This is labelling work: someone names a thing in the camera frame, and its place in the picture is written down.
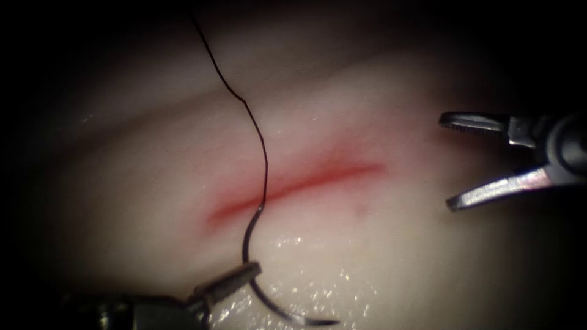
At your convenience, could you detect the right arm needle driver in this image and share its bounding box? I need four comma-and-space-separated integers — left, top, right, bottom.
506, 111, 587, 186

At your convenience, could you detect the right arm needle driver jaw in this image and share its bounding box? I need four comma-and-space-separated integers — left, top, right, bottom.
445, 166, 552, 213
438, 111, 511, 136

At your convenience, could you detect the left arm needle driver jaw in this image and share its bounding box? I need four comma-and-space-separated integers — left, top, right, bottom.
194, 261, 263, 305

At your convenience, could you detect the left arm needle driver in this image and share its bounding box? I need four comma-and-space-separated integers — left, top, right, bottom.
94, 293, 212, 330

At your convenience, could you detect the curved steel needle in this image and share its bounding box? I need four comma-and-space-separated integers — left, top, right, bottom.
242, 203, 341, 327

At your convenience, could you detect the black thread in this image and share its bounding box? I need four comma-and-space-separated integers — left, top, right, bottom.
188, 11, 270, 210

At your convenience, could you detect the tissue pad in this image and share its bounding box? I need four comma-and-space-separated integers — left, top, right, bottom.
18, 13, 587, 330

